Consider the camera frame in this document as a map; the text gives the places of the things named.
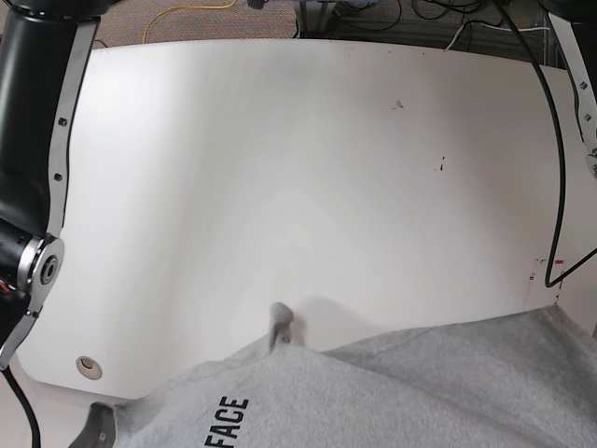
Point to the black robot arm image-left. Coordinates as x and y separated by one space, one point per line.
45 49

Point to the grey printed T-shirt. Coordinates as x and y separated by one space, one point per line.
523 380

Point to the grey metal frame leg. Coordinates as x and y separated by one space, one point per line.
314 17

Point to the left table cable grommet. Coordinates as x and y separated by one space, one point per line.
89 368

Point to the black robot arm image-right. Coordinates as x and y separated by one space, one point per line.
573 25

